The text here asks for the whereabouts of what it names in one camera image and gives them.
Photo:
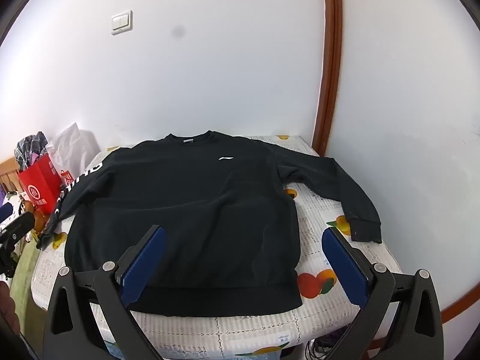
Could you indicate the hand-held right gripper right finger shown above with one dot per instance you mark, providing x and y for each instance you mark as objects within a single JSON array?
[{"x": 347, "y": 266}]

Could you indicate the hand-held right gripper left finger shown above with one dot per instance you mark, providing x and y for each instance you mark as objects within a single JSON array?
[{"x": 144, "y": 266}]

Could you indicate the black sweatshirt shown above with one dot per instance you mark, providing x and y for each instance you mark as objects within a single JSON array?
[{"x": 187, "y": 210}]

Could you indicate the red paper bag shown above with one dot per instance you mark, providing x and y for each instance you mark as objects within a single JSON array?
[{"x": 39, "y": 187}]

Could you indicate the green cloth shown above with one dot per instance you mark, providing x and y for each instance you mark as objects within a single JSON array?
[{"x": 22, "y": 281}]

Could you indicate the fruit print table cover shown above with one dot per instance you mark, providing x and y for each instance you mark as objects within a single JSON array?
[{"x": 330, "y": 320}]

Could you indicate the plaid cloth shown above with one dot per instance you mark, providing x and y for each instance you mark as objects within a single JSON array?
[{"x": 32, "y": 148}]

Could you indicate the white plastic bag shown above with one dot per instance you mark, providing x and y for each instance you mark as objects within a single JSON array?
[{"x": 73, "y": 146}]

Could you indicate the brown wooden baseboard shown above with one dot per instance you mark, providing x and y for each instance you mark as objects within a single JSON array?
[{"x": 463, "y": 296}]

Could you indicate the brown wooden door frame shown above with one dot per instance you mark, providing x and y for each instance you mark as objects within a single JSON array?
[{"x": 330, "y": 63}]

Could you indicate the white wall light switch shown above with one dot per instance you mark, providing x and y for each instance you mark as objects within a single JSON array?
[{"x": 122, "y": 22}]

